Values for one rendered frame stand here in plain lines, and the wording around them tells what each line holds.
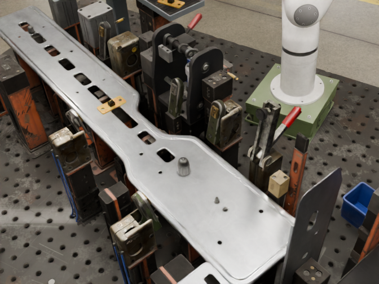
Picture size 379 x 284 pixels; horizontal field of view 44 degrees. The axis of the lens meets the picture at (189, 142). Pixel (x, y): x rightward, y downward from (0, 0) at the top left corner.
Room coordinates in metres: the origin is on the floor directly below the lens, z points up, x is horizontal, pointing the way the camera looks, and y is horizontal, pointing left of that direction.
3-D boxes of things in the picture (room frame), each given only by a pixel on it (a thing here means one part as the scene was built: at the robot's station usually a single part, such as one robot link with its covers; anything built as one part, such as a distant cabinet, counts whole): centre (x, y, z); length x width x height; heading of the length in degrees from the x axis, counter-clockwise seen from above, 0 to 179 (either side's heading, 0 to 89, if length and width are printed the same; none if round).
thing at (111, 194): (0.74, 0.20, 0.84); 0.11 x 0.08 x 0.29; 127
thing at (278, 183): (0.70, -0.20, 0.88); 0.04 x 0.04 x 0.36; 37
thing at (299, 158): (0.70, -0.24, 0.95); 0.03 x 0.01 x 0.50; 37
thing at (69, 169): (0.90, 0.33, 0.87); 0.12 x 0.09 x 0.35; 127
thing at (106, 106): (1.06, 0.22, 1.01); 0.08 x 0.04 x 0.01; 126
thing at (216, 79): (1.01, -0.08, 0.91); 0.07 x 0.05 x 0.42; 127
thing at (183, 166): (0.79, 0.02, 1.02); 0.03 x 0.03 x 0.07
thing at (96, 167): (1.12, 0.27, 0.84); 0.17 x 0.06 x 0.29; 127
